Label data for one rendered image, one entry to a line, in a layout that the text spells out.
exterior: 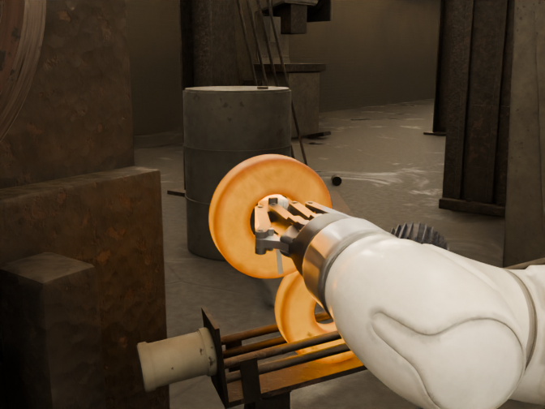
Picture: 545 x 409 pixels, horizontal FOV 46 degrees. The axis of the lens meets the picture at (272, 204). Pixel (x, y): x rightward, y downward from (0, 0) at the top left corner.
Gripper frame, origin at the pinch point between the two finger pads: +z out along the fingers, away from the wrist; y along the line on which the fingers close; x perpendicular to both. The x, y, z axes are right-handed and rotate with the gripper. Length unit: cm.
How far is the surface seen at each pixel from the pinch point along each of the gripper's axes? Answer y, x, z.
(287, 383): 1.0, -22.7, -4.0
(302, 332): 3.5, -16.7, -2.3
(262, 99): 75, -14, 231
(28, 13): -26.3, 22.0, -0.4
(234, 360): -6.1, -18.1, -4.3
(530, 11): 173, 29, 162
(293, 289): 2.2, -10.7, -2.0
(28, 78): -26.8, 15.7, -1.1
